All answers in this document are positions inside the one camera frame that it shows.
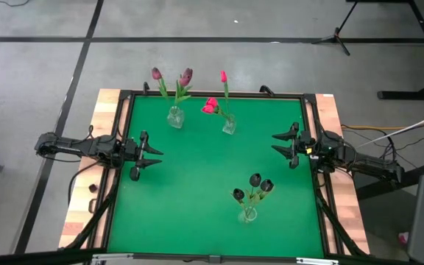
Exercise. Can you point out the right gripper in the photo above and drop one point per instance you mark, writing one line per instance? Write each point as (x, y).
(304, 147)

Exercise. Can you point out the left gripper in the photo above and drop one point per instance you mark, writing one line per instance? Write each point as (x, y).
(133, 154)

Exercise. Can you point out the wide cut-glass vase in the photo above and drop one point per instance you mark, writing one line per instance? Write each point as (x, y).
(176, 121)

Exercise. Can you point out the narrow glass bottle vase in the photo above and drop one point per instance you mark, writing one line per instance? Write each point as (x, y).
(229, 129)

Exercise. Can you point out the dark maroon artificial tulip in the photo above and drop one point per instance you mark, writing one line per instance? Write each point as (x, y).
(184, 81)
(188, 72)
(156, 73)

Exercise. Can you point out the round clear glass vase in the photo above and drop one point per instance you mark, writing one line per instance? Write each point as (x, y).
(243, 219)

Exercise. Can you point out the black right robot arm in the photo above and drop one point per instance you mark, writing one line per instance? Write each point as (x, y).
(366, 162)

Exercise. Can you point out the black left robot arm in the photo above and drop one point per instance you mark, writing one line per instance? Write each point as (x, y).
(68, 147)

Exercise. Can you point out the green table mat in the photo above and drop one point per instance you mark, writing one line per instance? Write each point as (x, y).
(197, 221)

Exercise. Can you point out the black tripod stand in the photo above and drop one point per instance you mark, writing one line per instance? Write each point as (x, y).
(335, 37)

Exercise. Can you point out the small pink object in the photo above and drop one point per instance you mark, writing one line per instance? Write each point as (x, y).
(403, 238)

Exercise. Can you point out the black frame clamp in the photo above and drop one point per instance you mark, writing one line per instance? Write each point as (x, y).
(266, 89)
(146, 87)

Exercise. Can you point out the black aluminium rig frame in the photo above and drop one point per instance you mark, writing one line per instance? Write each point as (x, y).
(252, 93)

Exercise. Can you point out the silver metal bracket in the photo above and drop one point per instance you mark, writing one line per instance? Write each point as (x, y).
(317, 261)
(110, 255)

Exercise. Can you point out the black desk leg frame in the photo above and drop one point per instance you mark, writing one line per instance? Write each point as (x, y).
(410, 95)

